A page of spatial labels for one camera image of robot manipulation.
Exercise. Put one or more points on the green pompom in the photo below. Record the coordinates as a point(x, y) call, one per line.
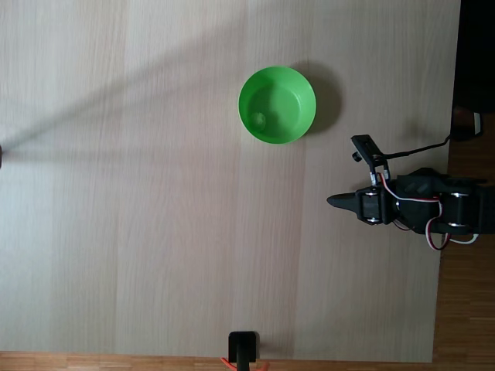
point(258, 120)

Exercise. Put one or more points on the green plastic bowl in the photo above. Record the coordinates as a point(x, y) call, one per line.
point(277, 105)

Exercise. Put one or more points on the black object with white label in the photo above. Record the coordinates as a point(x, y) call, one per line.
point(466, 125)

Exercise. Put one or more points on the dark brown object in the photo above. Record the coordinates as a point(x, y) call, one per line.
point(1, 156)

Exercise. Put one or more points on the black gripper camera mount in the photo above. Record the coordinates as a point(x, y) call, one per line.
point(367, 150)

